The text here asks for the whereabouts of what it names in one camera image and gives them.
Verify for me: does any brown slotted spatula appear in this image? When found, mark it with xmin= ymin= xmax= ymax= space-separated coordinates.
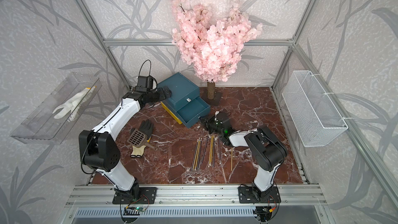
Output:
xmin=127 ymin=129 xmax=158 ymax=150

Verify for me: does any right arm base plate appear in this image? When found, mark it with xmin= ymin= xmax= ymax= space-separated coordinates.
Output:
xmin=238 ymin=185 xmax=281 ymax=204

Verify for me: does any aluminium front rail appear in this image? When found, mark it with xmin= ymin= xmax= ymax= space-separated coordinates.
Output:
xmin=65 ymin=184 xmax=327 ymax=207

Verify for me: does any white wire mesh basket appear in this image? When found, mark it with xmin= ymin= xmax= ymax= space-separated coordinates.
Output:
xmin=282 ymin=71 xmax=348 ymax=147

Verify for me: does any left circuit board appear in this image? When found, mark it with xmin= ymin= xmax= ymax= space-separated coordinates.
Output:
xmin=122 ymin=206 xmax=148 ymax=216

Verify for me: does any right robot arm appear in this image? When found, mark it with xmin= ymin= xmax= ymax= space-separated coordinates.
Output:
xmin=200 ymin=111 xmax=288 ymax=193

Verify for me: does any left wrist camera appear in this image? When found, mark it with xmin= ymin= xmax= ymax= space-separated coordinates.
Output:
xmin=135 ymin=75 xmax=156 ymax=92

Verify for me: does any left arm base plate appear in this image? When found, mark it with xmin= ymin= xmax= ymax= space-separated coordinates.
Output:
xmin=112 ymin=187 xmax=157 ymax=205

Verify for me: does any white glove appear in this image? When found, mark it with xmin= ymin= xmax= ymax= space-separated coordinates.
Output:
xmin=52 ymin=86 xmax=96 ymax=122

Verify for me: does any dark grey pencil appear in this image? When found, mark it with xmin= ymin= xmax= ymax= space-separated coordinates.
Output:
xmin=199 ymin=136 xmax=209 ymax=167

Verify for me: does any pink blossom artificial tree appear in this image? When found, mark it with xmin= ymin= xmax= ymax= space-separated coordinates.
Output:
xmin=172 ymin=0 xmax=263 ymax=100

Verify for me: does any teal drawer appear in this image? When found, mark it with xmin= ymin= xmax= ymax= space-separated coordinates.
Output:
xmin=176 ymin=96 xmax=210 ymax=128

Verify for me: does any clear acrylic wall tray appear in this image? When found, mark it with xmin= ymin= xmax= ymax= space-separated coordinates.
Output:
xmin=10 ymin=73 xmax=102 ymax=145

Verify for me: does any teal yellow drawer box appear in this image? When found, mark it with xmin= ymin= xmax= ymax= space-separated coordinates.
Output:
xmin=159 ymin=73 xmax=200 ymax=118

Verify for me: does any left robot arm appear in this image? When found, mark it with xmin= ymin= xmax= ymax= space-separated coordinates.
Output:
xmin=78 ymin=86 xmax=172 ymax=195

